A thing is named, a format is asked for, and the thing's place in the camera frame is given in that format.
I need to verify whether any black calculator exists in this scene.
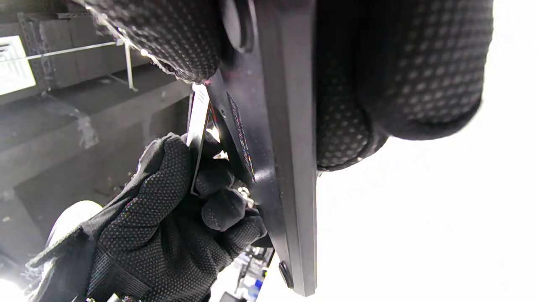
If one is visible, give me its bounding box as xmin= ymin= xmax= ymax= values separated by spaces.
xmin=205 ymin=0 xmax=318 ymax=298

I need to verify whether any person's left hand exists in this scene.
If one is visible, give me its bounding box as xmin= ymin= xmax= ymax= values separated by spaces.
xmin=25 ymin=132 xmax=269 ymax=302

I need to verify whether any black battery cover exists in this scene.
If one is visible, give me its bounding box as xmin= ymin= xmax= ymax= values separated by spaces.
xmin=185 ymin=83 xmax=211 ymax=198

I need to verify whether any person's right hand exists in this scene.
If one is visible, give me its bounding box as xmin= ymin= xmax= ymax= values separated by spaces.
xmin=73 ymin=0 xmax=494 ymax=172

